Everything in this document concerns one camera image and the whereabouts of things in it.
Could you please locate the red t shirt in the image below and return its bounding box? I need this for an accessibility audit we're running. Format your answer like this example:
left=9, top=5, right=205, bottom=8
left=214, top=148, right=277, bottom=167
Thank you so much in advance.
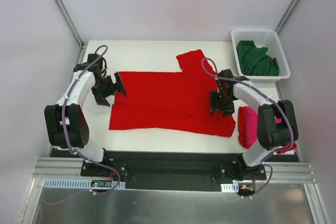
left=109, top=49, right=236, bottom=137
left=237, top=108, right=297, bottom=154

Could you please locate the white plastic basket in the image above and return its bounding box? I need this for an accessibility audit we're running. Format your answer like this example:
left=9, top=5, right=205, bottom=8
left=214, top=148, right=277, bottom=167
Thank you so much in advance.
left=231, top=28, right=291, bottom=83

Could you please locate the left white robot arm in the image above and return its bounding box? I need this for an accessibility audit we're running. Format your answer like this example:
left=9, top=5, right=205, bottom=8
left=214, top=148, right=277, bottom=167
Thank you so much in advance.
left=44, top=52, right=127, bottom=176

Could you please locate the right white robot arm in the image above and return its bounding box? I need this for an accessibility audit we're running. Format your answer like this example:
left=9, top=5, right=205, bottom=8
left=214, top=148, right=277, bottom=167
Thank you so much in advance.
left=209, top=69, right=298, bottom=181

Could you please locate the green t shirt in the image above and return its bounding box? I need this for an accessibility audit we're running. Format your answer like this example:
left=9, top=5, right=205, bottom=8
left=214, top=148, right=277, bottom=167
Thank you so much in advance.
left=236, top=40, right=280, bottom=76

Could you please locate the folded red t shirt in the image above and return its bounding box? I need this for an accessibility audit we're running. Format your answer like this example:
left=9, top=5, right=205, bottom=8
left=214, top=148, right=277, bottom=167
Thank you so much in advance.
left=237, top=108, right=297, bottom=154

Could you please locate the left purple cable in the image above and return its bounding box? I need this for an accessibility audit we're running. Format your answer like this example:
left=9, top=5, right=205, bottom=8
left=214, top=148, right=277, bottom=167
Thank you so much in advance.
left=41, top=45, right=121, bottom=205

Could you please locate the purple cable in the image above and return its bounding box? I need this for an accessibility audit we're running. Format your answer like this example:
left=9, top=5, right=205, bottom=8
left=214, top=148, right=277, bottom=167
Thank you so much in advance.
left=41, top=45, right=121, bottom=205
left=201, top=57, right=295, bottom=201

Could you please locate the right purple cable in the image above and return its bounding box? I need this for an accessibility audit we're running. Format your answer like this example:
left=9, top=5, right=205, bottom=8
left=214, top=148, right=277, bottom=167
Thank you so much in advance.
left=201, top=57, right=295, bottom=201

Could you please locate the right white cable duct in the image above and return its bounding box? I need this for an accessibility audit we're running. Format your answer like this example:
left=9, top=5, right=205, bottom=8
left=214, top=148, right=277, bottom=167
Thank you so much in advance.
left=220, top=183, right=239, bottom=193

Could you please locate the white cable duct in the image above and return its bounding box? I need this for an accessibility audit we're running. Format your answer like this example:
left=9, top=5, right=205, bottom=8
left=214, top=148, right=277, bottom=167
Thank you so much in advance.
left=44, top=178, right=126, bottom=190
left=220, top=183, right=239, bottom=193

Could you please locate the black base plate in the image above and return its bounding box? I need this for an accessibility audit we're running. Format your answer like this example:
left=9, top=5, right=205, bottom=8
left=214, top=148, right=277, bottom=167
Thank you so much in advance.
left=80, top=151, right=266, bottom=191

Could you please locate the left white cable duct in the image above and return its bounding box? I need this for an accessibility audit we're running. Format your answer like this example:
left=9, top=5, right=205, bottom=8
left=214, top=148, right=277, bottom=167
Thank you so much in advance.
left=44, top=178, right=126, bottom=190

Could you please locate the aluminium rail frame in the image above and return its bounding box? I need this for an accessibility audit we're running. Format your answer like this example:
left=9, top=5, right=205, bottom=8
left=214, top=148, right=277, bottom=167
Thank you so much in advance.
left=26, top=40, right=330, bottom=223

